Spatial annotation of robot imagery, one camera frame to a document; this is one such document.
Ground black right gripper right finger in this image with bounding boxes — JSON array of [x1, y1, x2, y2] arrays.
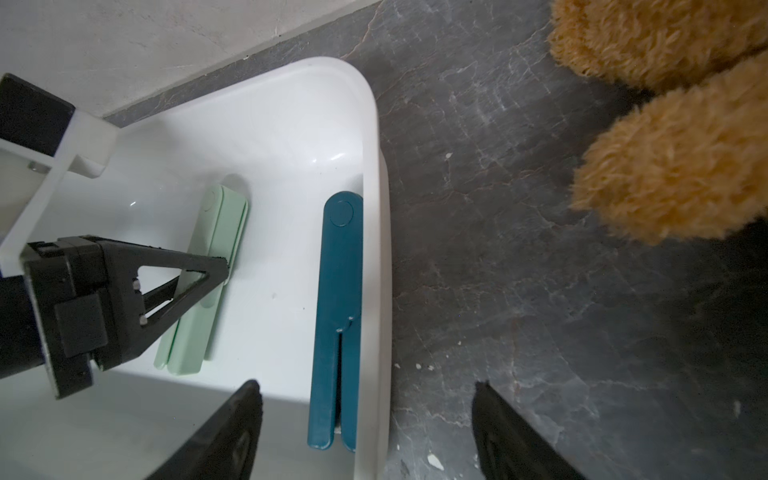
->
[[471, 381, 584, 480]]

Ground white storage box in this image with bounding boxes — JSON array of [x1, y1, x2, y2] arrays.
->
[[1, 57, 392, 479]]

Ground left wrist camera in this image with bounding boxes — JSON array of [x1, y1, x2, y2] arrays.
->
[[1, 73, 119, 277]]

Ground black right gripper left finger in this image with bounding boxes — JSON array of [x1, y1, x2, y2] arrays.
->
[[149, 380, 263, 479]]

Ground brown teddy bear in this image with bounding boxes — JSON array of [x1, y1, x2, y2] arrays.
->
[[549, 1, 767, 244]]

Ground light green pliers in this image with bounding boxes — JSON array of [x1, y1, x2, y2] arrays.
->
[[154, 184, 250, 377]]

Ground dark teal pliers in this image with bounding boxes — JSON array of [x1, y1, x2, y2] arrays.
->
[[307, 191, 363, 451]]

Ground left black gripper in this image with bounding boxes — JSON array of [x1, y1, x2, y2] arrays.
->
[[1, 236, 229, 399]]

